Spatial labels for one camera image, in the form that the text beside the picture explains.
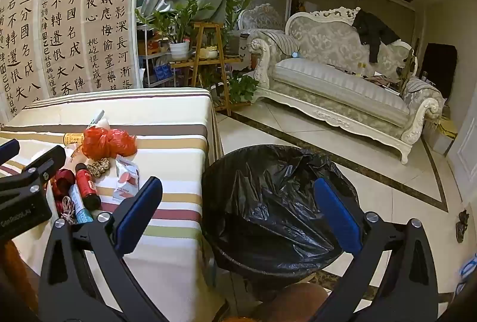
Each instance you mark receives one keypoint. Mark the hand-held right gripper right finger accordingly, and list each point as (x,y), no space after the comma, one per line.
(337,217)

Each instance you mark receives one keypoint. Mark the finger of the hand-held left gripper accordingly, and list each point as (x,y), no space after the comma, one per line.
(9,150)
(44,163)

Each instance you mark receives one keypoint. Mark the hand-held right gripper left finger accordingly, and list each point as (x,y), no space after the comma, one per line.
(138,217)

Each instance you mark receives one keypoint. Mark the pink white packet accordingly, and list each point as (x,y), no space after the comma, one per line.
(125,178)

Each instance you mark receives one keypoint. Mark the thin twine bundle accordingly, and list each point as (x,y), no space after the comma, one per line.
(66,210)

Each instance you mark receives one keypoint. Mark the red black bottle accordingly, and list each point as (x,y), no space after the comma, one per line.
(87,188)

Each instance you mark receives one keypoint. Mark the blue white tube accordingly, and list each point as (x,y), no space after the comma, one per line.
(80,204)

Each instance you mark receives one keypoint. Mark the red plastic bag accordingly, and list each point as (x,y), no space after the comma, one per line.
(108,145)

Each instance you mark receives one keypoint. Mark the trash bin with black liner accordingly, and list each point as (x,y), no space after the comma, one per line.
(272,195)

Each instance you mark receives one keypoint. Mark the person's left forearm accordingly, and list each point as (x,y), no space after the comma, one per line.
(20,270)

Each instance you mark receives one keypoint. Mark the yellow bottle black cap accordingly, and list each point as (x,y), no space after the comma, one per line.
(72,138)

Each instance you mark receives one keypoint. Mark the striped tablecloth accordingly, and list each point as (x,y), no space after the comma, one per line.
(167,158)

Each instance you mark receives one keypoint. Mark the marker pen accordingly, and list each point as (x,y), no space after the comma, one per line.
(96,117)

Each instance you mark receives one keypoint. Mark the white tissue ball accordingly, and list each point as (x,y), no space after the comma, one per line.
(103,124)

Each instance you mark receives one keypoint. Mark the calligraphy scroll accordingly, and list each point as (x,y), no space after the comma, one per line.
(111,9)
(65,28)
(20,46)

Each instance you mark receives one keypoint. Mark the ornate white grey sofa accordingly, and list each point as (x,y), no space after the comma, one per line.
(335,83)

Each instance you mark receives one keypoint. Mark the white door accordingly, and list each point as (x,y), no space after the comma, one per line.
(464,158)

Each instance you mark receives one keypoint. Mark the gold bag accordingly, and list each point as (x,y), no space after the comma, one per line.
(447,127)

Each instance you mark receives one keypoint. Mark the pile of papers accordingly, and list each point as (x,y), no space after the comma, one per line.
(376,78)

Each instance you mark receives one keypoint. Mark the blue crate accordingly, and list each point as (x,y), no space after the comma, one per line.
(164,73)

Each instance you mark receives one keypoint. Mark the metal shelf rack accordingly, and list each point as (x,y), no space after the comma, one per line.
(149,57)

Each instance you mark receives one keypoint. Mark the grey blanket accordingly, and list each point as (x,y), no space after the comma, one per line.
(423,89)

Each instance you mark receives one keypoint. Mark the small leafy pothos plant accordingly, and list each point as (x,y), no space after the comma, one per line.
(242,89)

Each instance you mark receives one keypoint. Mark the potted plant white pot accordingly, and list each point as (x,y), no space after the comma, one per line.
(179,50)

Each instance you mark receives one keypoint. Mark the wooden plant stand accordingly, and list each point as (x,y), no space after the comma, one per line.
(220,63)

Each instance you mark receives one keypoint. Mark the yellow bowl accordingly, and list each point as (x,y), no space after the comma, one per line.
(208,53)

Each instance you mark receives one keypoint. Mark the striped throw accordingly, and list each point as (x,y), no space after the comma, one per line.
(274,39)

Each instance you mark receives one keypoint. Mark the black jacket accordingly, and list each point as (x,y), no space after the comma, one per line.
(372,28)

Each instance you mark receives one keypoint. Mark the tall potted plant dark pot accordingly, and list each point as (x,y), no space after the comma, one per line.
(233,42)

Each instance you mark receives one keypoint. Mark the ornate grey armchair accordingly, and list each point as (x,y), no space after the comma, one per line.
(261,16)

